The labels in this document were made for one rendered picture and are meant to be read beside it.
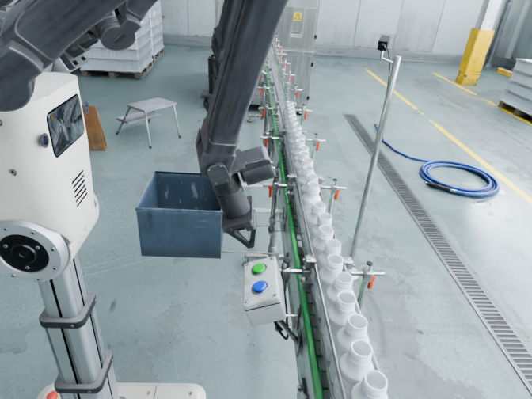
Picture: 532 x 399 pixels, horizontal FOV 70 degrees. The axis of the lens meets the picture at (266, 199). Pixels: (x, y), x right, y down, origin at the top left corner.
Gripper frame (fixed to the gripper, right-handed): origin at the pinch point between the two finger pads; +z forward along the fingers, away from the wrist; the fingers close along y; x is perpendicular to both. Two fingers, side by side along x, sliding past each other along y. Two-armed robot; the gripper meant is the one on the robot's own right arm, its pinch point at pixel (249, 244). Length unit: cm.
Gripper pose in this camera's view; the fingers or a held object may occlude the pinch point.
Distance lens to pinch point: 85.7
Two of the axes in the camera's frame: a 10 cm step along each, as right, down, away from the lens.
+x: -9.6, 2.6, 1.1
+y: -0.3, -5.1, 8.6
